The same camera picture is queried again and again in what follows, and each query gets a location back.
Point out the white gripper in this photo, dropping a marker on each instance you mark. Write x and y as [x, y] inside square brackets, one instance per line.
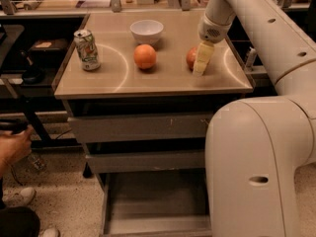
[209, 31]

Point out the red apple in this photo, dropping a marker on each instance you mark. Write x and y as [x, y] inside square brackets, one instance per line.
[191, 57]

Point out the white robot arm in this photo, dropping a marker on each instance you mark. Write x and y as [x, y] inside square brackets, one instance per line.
[254, 145]

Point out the grey drawer cabinet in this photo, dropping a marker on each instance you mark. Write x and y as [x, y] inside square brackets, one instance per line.
[120, 87]

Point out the middle grey drawer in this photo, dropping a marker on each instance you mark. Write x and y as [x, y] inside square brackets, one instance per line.
[146, 161]

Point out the top grey drawer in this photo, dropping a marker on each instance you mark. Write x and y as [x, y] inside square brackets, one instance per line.
[139, 127]

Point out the bottom grey open drawer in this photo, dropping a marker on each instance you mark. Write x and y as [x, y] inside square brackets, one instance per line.
[155, 204]

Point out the white bowl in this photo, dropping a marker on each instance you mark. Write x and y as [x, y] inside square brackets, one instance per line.
[146, 31]

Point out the orange fruit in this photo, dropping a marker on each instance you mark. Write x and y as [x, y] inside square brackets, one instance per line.
[144, 56]

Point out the green white soda can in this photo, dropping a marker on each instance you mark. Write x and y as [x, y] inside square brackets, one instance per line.
[87, 50]

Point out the black box on shelf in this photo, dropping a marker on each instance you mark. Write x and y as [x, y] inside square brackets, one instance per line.
[48, 49]

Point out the black desk stand left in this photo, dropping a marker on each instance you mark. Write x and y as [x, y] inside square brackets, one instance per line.
[45, 139]

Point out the plastic water bottle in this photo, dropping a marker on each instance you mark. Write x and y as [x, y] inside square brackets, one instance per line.
[37, 162]

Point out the white sneaker upper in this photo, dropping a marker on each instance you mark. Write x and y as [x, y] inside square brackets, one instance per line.
[23, 198]

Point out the white sneaker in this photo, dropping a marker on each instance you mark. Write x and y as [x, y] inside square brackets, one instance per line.
[23, 198]
[50, 232]

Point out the white sneaker lower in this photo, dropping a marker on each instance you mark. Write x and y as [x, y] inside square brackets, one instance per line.
[50, 232]

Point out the dark trouser leg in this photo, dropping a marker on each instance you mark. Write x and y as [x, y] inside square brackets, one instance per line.
[19, 222]

